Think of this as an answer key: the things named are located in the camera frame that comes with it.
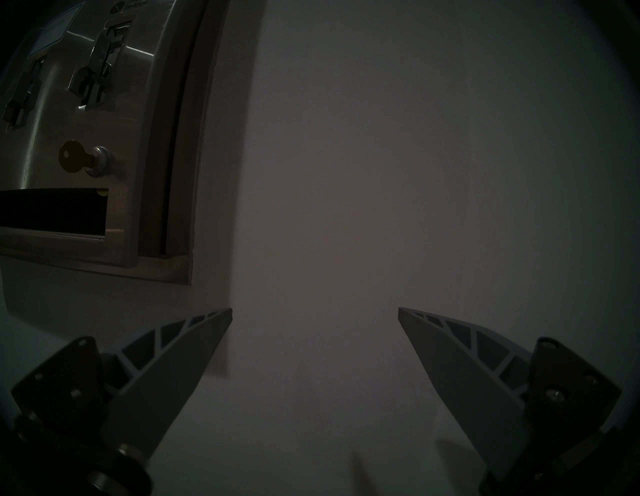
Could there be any brass key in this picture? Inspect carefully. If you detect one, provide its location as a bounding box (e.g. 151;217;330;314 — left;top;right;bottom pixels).
58;139;98;173

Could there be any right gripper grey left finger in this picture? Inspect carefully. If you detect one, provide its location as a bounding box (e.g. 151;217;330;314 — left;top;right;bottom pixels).
11;307;234;465

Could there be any stainless steel dispenser cabinet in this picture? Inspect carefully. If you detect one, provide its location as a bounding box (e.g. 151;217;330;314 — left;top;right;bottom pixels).
0;0;232;287

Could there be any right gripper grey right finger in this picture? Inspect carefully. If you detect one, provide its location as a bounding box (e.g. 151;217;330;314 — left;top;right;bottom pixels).
397;306;622;480

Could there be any white blue-bordered label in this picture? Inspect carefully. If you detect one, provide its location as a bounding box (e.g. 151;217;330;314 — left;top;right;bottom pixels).
27;2;83;57

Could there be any chrome dispensing lever mechanism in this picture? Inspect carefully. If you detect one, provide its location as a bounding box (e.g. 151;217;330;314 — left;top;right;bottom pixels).
67;22;136;111
0;57;46;130

